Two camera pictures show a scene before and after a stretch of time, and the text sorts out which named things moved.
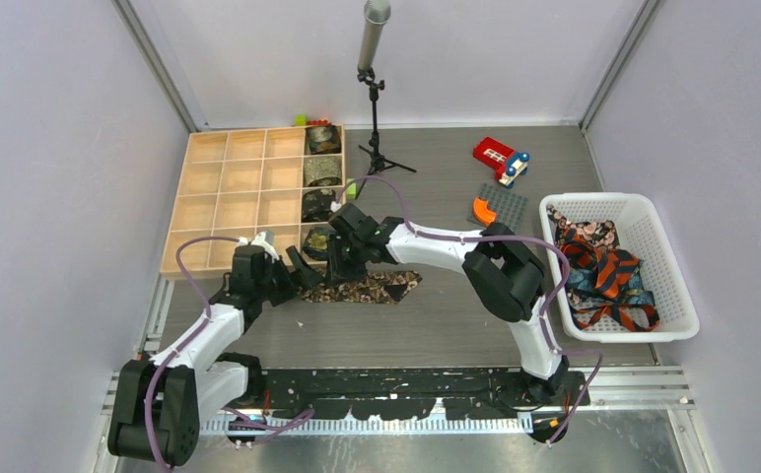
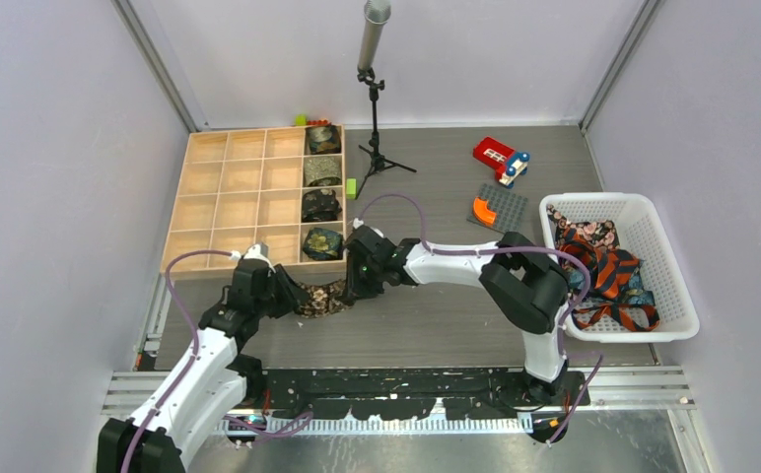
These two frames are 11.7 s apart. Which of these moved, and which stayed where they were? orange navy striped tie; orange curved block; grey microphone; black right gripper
Moved: black right gripper
Stayed: orange navy striped tie; orange curved block; grey microphone
